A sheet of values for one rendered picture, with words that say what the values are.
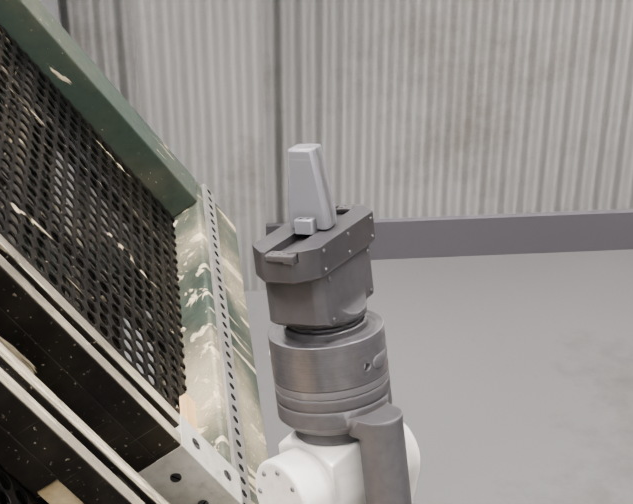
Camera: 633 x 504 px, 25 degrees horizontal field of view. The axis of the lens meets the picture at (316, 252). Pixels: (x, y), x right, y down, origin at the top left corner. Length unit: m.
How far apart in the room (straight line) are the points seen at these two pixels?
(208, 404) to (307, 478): 0.94
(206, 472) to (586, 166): 2.38
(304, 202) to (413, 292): 2.83
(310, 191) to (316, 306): 0.08
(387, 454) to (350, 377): 0.06
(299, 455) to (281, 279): 0.15
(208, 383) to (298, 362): 0.99
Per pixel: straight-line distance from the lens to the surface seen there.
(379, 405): 1.09
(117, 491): 1.55
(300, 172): 1.05
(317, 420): 1.08
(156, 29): 3.52
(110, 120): 2.39
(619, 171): 4.03
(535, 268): 4.01
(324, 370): 1.06
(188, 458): 1.76
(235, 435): 1.98
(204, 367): 2.09
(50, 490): 1.55
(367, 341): 1.07
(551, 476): 3.32
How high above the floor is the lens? 2.14
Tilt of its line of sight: 32 degrees down
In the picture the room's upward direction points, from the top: straight up
